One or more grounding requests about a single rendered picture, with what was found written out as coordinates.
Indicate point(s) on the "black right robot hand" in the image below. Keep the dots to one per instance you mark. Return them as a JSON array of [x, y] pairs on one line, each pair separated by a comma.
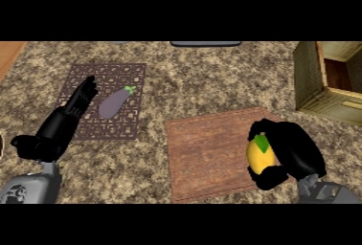
[[297, 147]]

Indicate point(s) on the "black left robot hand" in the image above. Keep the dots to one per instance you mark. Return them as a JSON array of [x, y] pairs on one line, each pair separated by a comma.
[[52, 134]]

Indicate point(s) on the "yellow lemon with green leaf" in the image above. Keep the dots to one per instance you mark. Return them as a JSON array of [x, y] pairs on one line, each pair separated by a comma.
[[262, 153]]

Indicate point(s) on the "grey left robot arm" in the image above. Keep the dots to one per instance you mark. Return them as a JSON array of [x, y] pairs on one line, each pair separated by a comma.
[[31, 187]]

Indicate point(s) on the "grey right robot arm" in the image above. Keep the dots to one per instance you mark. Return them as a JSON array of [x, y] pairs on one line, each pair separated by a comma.
[[325, 190]]

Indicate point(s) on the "brown wooden cutting board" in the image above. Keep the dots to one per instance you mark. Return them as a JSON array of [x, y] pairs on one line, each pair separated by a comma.
[[213, 156]]

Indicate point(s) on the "pale wooden box basket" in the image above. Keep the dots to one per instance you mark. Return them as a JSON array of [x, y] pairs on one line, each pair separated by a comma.
[[330, 83]]

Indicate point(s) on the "purple eggplant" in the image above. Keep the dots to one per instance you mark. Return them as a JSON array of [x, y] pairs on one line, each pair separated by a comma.
[[114, 102]]

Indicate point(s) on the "brown patterned placemat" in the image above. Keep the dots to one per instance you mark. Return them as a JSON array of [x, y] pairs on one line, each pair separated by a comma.
[[112, 99]]

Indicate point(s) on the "orange wooden panel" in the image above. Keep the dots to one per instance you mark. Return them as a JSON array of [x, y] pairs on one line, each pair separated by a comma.
[[7, 57]]

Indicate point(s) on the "dark grey flat appliance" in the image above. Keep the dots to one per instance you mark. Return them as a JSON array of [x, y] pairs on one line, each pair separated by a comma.
[[205, 43]]

